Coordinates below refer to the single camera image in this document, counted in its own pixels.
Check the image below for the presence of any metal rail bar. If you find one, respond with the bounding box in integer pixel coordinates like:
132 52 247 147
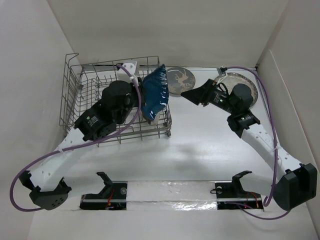
81 192 261 205

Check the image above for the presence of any dark blue plate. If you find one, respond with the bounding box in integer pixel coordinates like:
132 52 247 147
141 64 169 122

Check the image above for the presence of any grey wire dish rack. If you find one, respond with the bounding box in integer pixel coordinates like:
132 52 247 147
59 53 172 143

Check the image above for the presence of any grey plate with deer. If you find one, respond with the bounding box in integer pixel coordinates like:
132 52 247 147
166 66 196 97

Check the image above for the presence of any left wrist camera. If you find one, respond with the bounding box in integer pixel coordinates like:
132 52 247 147
116 60 139 83

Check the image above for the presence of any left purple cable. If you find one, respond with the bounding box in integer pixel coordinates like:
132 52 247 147
9 63 145 212

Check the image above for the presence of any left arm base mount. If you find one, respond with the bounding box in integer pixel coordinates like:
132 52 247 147
79 172 128 211

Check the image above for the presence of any speckled beige round plate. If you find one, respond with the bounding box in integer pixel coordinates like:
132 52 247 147
214 72 258 108

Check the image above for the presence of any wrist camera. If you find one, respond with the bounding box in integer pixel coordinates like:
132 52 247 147
216 66 228 81
116 60 139 83

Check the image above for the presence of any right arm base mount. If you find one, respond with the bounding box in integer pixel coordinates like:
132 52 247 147
210 170 264 210

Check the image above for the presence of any cream three-section divided plate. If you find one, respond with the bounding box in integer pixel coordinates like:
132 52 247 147
152 111 161 125

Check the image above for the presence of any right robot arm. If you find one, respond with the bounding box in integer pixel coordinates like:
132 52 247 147
181 79 318 211

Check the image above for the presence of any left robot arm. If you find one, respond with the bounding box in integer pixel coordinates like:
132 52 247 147
15 76 142 211

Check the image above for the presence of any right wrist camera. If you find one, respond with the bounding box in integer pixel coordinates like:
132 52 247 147
216 66 228 81

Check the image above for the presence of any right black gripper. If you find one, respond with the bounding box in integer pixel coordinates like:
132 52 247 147
180 79 237 115

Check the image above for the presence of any cream plate with metallic rim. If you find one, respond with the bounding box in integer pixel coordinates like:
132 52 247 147
142 113 154 125

